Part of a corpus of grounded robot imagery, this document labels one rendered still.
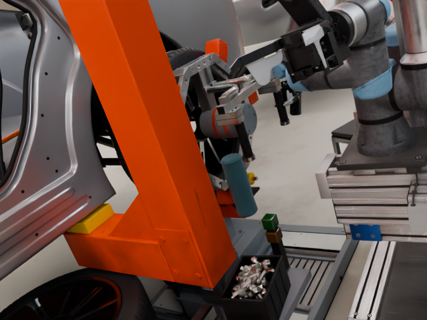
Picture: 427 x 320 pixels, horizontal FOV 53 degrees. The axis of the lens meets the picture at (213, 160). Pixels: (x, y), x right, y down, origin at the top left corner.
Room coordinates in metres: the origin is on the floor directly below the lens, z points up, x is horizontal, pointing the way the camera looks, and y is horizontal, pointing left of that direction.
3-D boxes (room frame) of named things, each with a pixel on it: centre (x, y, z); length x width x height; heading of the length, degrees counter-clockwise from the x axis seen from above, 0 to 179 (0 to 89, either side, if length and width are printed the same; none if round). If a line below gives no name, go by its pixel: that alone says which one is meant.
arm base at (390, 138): (1.08, -0.47, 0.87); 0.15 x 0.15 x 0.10
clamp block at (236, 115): (1.49, -0.11, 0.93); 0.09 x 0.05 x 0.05; 51
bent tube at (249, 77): (1.75, -0.21, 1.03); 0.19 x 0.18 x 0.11; 51
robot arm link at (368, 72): (0.82, -0.34, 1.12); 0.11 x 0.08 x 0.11; 39
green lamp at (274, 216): (1.18, -0.11, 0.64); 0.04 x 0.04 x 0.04; 51
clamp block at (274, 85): (1.76, -0.32, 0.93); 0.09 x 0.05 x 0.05; 51
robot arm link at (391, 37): (1.48, -0.77, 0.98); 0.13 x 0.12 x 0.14; 130
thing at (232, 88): (1.60, -0.09, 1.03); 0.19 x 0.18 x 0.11; 51
